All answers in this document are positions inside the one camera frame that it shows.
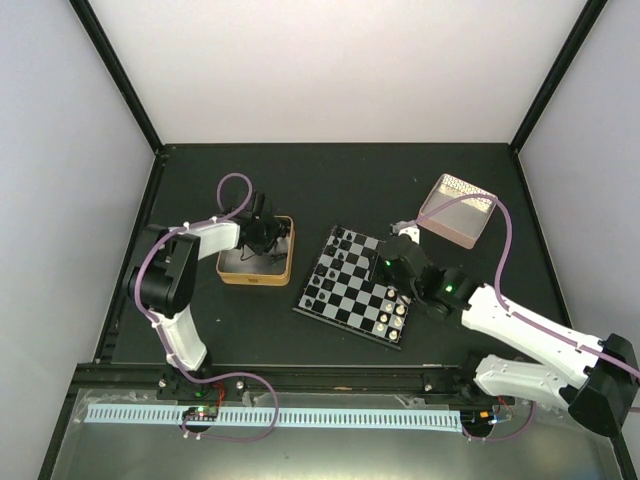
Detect yellow bear tin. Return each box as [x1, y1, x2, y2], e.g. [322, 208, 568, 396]
[216, 216, 295, 287]

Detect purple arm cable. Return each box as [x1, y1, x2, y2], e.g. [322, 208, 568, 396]
[414, 193, 640, 444]
[128, 173, 280, 444]

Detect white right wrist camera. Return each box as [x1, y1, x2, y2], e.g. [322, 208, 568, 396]
[390, 221, 420, 244]

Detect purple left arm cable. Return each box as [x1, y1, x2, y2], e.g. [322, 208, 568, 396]
[128, 173, 280, 444]

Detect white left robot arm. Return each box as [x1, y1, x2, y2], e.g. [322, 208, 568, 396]
[123, 214, 295, 399]

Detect black right frame post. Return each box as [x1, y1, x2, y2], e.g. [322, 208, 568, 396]
[510, 0, 608, 154]

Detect black white chessboard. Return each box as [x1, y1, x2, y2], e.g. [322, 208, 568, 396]
[293, 225, 412, 351]

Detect light blue slotted rail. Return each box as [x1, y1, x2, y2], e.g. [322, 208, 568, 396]
[84, 404, 462, 433]

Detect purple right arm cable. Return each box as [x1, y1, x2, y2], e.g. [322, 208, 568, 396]
[414, 193, 640, 444]

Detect black front mounting rail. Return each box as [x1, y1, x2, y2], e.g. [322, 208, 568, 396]
[68, 363, 497, 407]

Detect black corner frame post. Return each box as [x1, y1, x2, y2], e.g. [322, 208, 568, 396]
[69, 0, 163, 153]

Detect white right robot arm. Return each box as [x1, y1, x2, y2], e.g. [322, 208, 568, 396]
[372, 234, 639, 438]

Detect pink patterned tray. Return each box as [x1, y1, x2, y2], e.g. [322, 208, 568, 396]
[417, 174, 495, 250]

